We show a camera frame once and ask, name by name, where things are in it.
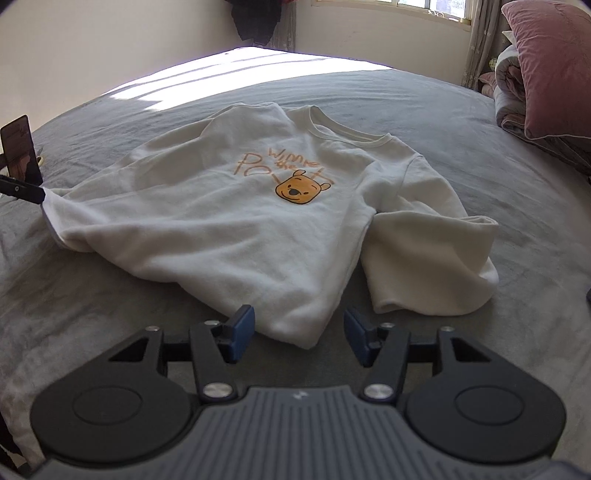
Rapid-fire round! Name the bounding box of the patterned grey curtain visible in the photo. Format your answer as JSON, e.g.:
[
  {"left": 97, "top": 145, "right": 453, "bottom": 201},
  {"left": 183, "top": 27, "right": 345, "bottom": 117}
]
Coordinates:
[{"left": 462, "top": 0, "right": 503, "bottom": 88}]

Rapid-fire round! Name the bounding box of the dark hanging jacket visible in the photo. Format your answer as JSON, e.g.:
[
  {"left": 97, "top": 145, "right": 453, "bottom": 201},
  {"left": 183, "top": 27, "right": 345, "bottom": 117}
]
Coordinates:
[{"left": 225, "top": 0, "right": 289, "bottom": 42}]

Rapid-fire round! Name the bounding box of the dark smartphone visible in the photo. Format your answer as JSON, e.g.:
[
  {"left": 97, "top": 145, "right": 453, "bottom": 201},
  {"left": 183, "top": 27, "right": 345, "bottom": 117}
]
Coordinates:
[{"left": 0, "top": 115, "right": 43, "bottom": 185}]

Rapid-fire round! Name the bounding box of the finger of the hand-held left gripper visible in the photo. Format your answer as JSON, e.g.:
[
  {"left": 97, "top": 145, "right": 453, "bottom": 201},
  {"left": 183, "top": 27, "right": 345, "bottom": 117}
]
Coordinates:
[{"left": 0, "top": 174, "right": 47, "bottom": 205}]

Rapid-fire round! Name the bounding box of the grey bed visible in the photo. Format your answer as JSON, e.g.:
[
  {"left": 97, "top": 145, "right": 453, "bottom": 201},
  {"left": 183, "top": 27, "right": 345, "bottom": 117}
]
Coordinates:
[{"left": 0, "top": 46, "right": 591, "bottom": 480}]

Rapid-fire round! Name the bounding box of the pink velvet pillow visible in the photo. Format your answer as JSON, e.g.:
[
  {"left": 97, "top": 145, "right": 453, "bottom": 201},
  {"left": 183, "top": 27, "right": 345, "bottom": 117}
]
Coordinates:
[{"left": 501, "top": 0, "right": 591, "bottom": 141}]

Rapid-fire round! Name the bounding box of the window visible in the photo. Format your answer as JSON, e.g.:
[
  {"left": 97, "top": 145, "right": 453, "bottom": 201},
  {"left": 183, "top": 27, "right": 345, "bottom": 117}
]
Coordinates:
[{"left": 311, "top": 0, "right": 483, "bottom": 24}]

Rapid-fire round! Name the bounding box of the white printed sweatshirt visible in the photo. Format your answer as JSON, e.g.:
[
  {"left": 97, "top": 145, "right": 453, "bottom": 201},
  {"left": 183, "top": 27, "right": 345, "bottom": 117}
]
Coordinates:
[{"left": 41, "top": 102, "right": 502, "bottom": 350}]

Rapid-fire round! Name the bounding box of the folded grey pink quilt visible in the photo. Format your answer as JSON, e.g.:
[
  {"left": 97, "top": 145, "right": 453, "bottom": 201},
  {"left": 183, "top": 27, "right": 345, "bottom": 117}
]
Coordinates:
[{"left": 478, "top": 30, "right": 591, "bottom": 176}]

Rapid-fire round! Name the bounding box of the sheer lace curtain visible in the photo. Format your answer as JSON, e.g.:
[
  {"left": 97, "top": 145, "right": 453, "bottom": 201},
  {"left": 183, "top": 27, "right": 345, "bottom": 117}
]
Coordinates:
[{"left": 272, "top": 0, "right": 298, "bottom": 51}]

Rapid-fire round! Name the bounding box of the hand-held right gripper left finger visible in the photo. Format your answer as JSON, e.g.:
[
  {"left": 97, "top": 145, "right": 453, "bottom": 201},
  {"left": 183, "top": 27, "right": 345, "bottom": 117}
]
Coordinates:
[{"left": 109, "top": 305, "right": 256, "bottom": 404}]

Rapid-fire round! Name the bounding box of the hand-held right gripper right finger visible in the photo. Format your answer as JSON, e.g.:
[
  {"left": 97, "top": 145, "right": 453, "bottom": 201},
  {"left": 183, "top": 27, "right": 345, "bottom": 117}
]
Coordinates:
[{"left": 345, "top": 307, "right": 491, "bottom": 404}]

